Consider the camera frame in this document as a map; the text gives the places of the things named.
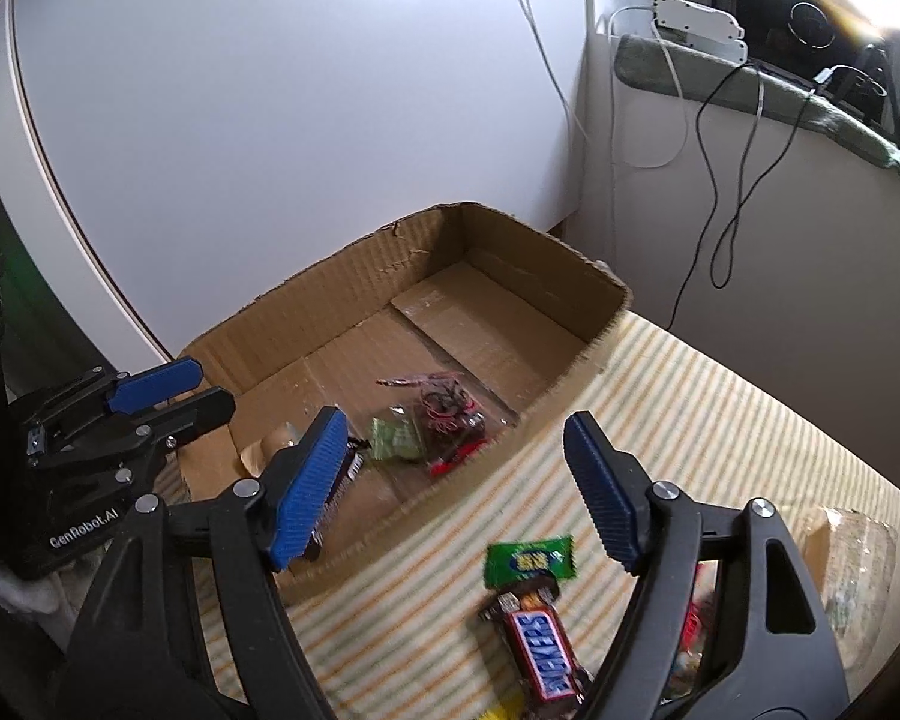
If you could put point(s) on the striped tablecloth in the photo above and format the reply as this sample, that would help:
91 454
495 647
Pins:
720 427

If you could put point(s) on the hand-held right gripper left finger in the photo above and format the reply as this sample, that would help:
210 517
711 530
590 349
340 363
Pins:
307 495

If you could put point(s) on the clear packet with red print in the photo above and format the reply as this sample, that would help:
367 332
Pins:
442 405

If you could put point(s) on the grey windowsill cover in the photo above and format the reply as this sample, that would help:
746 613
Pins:
832 120

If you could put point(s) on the small charger plug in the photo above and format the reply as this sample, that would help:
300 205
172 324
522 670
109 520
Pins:
826 80

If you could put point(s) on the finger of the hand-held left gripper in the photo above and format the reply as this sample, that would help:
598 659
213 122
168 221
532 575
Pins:
154 386
195 416

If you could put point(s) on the clear cracker packet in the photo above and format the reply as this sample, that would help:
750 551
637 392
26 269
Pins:
855 577

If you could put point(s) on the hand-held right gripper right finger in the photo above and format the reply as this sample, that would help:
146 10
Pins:
604 495

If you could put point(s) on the green candy wrapper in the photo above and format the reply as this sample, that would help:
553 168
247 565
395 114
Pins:
529 559

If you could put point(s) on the green snack packet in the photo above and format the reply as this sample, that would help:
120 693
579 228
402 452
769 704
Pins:
394 435

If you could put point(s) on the black snack packet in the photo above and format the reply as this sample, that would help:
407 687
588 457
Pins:
354 459

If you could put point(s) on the cardboard box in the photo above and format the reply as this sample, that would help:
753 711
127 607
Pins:
330 300

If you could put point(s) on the white cabinet panel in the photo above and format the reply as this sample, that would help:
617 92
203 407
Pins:
270 127

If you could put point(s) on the person's left forearm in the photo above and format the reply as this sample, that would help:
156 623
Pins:
22 600

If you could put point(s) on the white power strip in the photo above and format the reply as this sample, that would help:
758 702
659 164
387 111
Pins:
697 22

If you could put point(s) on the brown chocolate bar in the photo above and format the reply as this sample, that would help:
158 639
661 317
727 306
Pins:
544 652

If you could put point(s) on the red snack packet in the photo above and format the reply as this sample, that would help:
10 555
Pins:
694 622

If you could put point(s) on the yellow snack wrapper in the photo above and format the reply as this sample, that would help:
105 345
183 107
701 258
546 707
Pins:
502 715

